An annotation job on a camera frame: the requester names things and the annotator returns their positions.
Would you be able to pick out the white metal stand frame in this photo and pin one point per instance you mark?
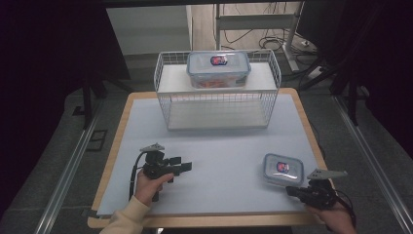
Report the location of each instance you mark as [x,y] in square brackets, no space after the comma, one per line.
[256,21]

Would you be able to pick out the person's left hand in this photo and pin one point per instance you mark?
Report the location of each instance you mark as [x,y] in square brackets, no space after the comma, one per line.
[147,190]

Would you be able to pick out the large clear lidded food container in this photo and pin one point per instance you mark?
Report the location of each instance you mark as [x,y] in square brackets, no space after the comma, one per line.
[217,70]

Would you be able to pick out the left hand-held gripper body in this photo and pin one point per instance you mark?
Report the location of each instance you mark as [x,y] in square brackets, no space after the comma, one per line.
[156,167]

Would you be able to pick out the small clear lidded food container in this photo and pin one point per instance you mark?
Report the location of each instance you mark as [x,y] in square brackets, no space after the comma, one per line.
[282,170]

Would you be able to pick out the white panel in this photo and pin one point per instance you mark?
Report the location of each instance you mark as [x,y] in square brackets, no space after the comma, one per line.
[147,31]

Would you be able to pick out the black floor plate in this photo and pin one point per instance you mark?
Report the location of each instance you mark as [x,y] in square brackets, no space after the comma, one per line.
[97,140]

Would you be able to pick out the person's right hand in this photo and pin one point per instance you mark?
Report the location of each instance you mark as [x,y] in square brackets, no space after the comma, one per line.
[337,221]

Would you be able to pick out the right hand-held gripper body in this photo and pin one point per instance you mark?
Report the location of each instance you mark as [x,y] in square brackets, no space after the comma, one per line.
[321,195]

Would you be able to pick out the white power strip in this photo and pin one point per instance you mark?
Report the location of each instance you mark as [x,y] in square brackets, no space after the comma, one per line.
[314,73]

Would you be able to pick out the pale blue table mat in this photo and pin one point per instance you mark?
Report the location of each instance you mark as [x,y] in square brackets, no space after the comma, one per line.
[227,182]

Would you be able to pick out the black stand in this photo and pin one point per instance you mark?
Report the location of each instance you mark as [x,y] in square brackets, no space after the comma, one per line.
[352,97]
[87,104]

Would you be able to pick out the aluminium rail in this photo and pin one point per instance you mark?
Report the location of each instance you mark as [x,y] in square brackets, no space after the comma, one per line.
[373,165]
[69,172]

